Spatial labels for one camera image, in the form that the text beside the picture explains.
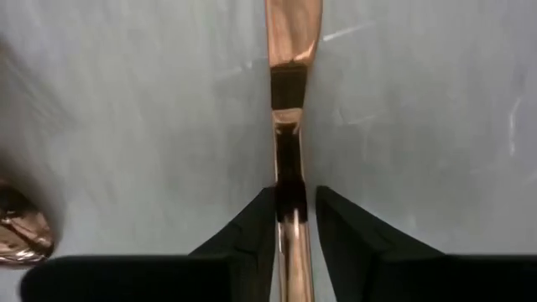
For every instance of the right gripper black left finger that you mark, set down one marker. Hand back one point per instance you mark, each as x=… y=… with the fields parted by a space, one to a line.
x=210 y=277

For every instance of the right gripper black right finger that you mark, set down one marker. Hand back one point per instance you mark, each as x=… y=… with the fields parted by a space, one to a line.
x=377 y=272

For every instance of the rose gold spoon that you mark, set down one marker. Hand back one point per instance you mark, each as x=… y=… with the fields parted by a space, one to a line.
x=25 y=239

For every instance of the rose gold knife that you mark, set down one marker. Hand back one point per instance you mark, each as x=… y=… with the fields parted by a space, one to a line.
x=293 y=33

